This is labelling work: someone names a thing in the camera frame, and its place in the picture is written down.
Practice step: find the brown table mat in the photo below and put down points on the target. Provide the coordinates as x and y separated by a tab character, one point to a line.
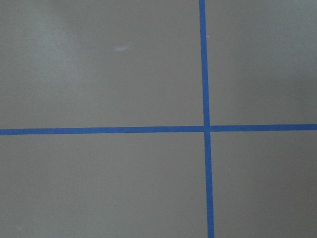
158	118

